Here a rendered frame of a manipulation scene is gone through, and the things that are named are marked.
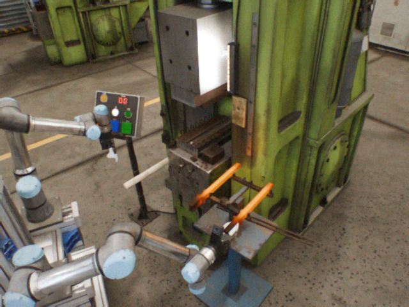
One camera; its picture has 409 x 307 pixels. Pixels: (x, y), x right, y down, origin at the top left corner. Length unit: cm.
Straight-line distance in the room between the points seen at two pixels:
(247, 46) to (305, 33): 39
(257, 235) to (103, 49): 539
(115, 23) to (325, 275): 547
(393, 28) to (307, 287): 533
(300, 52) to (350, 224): 166
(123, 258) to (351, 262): 194
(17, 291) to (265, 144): 133
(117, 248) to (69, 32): 559
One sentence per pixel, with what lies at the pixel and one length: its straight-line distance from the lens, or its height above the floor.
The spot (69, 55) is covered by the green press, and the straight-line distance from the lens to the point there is 666.
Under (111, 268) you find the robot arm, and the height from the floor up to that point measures 112.
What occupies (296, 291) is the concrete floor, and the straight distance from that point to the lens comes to 260.
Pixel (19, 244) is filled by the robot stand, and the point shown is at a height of 94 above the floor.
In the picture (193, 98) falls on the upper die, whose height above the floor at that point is 133.
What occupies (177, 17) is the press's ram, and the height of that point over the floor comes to 175.
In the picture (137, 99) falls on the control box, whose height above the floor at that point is 118.
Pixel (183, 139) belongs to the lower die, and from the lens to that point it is 215.
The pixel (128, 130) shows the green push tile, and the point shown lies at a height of 100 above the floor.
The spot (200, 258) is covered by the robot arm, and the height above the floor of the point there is 98.
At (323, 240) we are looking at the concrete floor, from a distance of 292.
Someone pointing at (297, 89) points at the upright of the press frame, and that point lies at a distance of 207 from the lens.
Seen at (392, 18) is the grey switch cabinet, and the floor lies 58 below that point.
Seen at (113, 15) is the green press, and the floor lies 74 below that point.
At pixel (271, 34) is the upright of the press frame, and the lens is 162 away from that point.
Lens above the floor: 217
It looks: 36 degrees down
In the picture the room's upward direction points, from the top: 3 degrees counter-clockwise
